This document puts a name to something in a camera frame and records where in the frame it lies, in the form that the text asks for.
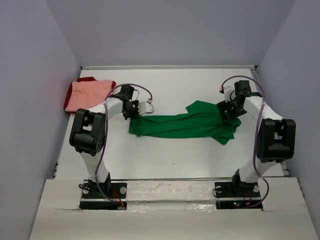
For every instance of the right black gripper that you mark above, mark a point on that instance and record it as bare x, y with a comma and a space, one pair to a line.
223, 106

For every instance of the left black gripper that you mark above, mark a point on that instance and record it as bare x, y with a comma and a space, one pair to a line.
136, 113

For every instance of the green t shirt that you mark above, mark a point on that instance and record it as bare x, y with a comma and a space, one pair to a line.
202, 120

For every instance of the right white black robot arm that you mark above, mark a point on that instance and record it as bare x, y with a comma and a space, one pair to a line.
274, 138

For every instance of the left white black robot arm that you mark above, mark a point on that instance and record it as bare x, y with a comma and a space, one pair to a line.
89, 133

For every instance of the pink folded t shirt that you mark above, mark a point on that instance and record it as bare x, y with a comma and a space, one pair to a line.
87, 97

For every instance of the dark red folded t shirt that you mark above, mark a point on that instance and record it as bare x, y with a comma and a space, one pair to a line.
67, 100

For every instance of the white foam front board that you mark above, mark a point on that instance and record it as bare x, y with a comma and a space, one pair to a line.
173, 210

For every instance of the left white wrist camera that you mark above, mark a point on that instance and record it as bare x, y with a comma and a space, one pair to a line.
145, 107

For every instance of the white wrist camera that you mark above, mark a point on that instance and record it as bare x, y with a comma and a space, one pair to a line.
228, 92
145, 107

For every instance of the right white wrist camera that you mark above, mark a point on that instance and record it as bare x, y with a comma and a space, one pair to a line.
228, 92

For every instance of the aluminium table frame rail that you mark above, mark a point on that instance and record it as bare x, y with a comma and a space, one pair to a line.
166, 67

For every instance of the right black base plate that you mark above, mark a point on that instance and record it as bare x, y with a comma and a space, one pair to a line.
231, 197

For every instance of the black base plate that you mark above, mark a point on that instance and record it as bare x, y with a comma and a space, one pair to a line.
231, 197
92, 199

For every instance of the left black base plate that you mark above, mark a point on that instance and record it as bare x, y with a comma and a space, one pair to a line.
92, 199

